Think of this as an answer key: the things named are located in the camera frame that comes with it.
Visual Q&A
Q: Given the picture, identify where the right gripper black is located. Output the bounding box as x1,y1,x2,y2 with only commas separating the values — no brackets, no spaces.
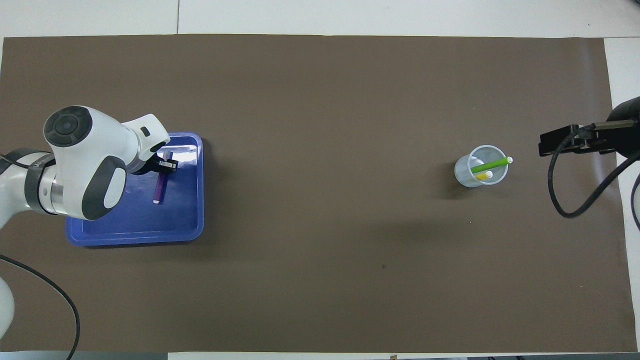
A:
538,96,640,157

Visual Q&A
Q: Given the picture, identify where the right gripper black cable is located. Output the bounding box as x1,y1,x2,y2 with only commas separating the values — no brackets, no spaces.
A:
547,120,640,219

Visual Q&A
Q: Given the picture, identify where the translucent plastic cup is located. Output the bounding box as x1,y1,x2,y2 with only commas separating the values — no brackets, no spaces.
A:
454,144,509,188

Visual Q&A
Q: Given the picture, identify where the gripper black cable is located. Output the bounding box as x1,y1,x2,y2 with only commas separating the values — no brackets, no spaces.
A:
0,254,81,360
547,120,640,219

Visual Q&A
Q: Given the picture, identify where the purple marker pen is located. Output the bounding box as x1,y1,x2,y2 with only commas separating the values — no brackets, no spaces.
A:
153,151,173,205

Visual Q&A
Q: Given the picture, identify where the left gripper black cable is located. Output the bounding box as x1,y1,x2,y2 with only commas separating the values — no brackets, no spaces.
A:
0,254,81,360

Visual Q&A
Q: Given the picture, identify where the blue plastic tray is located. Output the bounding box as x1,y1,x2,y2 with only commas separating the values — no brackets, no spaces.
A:
65,131,205,247

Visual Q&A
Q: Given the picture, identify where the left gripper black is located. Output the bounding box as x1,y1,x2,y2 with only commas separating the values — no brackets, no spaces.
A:
131,146,179,176

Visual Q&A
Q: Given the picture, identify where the green marker pen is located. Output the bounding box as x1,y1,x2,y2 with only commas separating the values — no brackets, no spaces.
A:
470,156,514,174

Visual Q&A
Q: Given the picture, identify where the brown table mat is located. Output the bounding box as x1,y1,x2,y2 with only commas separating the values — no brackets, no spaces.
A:
0,34,638,353

